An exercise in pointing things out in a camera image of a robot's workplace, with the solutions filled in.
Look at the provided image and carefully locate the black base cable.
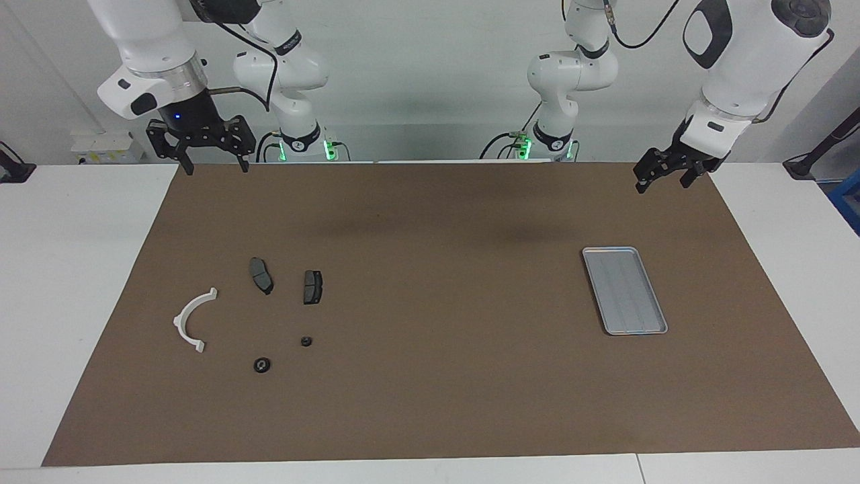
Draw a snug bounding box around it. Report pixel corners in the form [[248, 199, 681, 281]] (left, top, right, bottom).
[[254, 130, 284, 164], [478, 101, 542, 161]]

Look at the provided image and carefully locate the brown table mat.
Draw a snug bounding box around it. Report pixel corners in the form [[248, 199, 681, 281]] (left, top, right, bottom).
[[42, 161, 860, 468]]

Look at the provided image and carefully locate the rectangular dark brake pad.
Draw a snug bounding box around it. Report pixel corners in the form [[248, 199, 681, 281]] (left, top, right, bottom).
[[302, 269, 325, 306]]

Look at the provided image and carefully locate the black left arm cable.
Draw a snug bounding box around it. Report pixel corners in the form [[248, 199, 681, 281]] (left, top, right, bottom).
[[601, 0, 836, 126]]

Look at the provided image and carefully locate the blue crate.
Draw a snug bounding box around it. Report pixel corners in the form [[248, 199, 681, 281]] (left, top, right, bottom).
[[827, 168, 860, 236]]

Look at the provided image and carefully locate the black left base cable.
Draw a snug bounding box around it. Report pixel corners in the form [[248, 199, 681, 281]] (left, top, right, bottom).
[[478, 101, 542, 161]]

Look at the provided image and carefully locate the white curved plastic bracket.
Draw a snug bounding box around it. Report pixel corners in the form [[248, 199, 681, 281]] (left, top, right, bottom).
[[173, 287, 219, 354]]

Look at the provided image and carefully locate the silver metal tray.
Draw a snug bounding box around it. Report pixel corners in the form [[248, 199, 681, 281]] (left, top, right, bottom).
[[582, 246, 669, 336]]

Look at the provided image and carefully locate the white box with yellow labels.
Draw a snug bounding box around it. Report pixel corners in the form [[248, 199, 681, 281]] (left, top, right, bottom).
[[70, 130, 146, 165]]

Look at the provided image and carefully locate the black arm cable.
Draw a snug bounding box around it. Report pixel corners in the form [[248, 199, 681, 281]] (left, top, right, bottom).
[[601, 0, 836, 126], [212, 19, 280, 114]]

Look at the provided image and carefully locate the curved dark brake pad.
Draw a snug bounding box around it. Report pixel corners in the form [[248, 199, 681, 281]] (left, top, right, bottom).
[[249, 257, 275, 296]]

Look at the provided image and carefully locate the black right base cable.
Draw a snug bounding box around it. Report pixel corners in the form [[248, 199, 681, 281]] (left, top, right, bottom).
[[254, 130, 284, 164]]

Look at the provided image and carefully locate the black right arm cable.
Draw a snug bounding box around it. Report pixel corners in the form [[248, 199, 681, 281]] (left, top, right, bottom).
[[212, 19, 280, 114]]

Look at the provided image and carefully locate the black stand with pole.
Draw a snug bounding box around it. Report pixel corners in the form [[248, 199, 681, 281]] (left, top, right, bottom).
[[782, 106, 860, 181]]

